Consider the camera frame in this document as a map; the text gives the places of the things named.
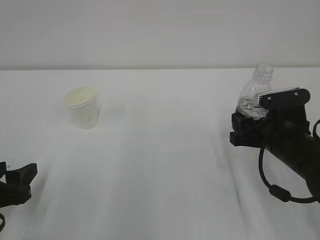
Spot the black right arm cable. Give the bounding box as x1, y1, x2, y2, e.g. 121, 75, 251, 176
258, 119, 320, 204

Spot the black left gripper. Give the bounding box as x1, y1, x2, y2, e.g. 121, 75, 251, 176
0, 161, 38, 208

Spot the white paper cup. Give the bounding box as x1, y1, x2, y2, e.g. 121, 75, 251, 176
64, 86, 100, 130

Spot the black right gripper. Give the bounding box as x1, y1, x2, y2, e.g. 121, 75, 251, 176
229, 106, 312, 150

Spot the clear water bottle green label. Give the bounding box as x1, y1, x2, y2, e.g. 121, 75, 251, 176
236, 64, 273, 120

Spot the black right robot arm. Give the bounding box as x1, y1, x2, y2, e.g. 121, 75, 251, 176
229, 106, 320, 204

